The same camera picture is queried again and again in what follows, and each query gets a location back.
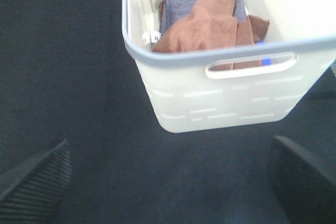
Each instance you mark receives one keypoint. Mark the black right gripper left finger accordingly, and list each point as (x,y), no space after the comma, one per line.
(32,191)

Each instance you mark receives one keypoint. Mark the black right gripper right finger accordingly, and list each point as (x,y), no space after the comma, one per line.
(304,183)

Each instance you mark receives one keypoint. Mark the brown microfibre towel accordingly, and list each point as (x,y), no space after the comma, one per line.
(211,24)

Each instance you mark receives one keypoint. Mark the black mesh table mat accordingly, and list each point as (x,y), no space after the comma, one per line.
(65,74)

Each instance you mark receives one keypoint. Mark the blue cloth in bin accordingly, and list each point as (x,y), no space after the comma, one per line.
(266,61)

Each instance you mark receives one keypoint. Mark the white storage bin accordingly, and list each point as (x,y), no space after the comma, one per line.
(227,87)

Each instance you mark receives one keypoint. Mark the white cloth in bin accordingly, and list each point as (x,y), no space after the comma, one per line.
(150,23)

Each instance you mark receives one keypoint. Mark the grey-blue folded towel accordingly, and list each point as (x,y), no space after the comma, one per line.
(170,11)

